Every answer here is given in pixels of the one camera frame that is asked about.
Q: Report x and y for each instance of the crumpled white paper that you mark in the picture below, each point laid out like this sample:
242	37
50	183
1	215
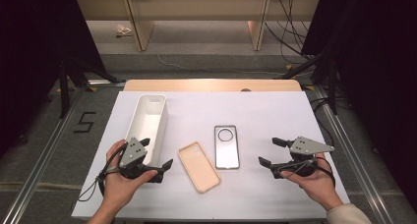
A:
123	30

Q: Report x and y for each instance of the person's left hand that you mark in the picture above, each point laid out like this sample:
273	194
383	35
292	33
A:
114	188

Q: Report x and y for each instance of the wooden shelf unit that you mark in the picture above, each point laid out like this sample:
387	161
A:
196	6

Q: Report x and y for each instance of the yellow floor tape piece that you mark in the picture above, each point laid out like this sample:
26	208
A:
92	89
288	67
309	87

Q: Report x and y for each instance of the beige phone case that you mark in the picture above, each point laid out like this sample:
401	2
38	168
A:
199	168

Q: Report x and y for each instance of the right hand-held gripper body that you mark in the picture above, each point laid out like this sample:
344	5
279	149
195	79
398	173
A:
308	146

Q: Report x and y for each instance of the white table mat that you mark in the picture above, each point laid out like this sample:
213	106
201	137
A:
262	119

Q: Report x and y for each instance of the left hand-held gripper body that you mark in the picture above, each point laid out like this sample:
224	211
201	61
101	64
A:
131	152

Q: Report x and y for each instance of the person's right hand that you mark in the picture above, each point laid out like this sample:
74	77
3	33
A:
318	184

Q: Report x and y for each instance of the white plastic storage box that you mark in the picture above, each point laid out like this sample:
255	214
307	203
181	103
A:
149	125

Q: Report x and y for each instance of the dark curtain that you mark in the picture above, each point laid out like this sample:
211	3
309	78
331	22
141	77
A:
383	70
29	53

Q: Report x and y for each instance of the wooden table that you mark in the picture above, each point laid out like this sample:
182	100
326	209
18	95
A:
203	85

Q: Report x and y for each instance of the aluminium floor rail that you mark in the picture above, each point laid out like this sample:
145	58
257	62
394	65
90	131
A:
347	142
46	155

